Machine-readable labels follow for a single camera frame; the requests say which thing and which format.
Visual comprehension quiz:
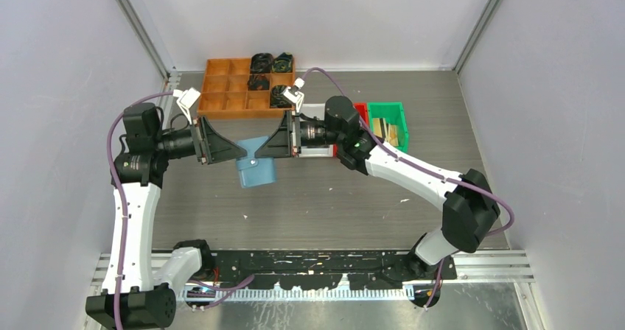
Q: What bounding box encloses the blue leather card holder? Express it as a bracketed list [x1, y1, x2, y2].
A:
[236, 136, 277, 189]

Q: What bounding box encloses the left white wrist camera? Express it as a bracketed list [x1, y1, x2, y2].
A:
[172, 88, 201, 123]

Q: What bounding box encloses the white plastic bin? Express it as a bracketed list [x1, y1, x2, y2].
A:
[299, 104, 335, 158]

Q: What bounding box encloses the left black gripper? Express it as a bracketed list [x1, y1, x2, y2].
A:
[153, 115, 246, 164]

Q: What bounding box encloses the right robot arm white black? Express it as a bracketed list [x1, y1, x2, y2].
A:
[254, 96, 501, 279]

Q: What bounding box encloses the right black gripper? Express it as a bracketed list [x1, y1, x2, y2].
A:
[255, 110, 343, 161]

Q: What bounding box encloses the rolled dark belt middle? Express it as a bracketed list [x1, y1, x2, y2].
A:
[247, 74, 270, 91]

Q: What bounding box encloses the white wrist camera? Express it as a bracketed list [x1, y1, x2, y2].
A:
[282, 77, 305, 115]
[172, 88, 201, 123]

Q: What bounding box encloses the rolled dark belt top left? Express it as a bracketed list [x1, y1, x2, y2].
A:
[249, 52, 274, 74]

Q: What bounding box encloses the red plastic bin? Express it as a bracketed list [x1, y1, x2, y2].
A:
[353, 102, 370, 127]

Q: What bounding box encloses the rolled dark belt bottom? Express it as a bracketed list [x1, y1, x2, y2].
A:
[269, 85, 293, 108]

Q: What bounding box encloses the rolled dark belt top right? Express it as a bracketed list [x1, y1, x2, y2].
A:
[271, 52, 294, 74]

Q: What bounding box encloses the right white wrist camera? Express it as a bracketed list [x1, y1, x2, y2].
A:
[282, 77, 305, 115]

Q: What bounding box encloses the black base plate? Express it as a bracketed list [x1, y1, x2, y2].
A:
[191, 250, 437, 290]

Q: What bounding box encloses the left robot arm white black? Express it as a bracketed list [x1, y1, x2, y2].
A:
[85, 102, 247, 329]

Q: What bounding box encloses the rolled dark belt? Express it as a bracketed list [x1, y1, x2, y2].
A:
[249, 52, 274, 74]
[247, 74, 270, 91]
[271, 52, 294, 74]
[269, 85, 293, 108]

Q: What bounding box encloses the orange wooden compartment tray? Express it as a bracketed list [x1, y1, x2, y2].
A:
[198, 56, 296, 119]

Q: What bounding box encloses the gold cards stack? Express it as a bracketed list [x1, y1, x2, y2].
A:
[371, 118, 399, 147]

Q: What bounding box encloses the green plastic bin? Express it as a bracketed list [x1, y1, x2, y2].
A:
[366, 102, 410, 153]

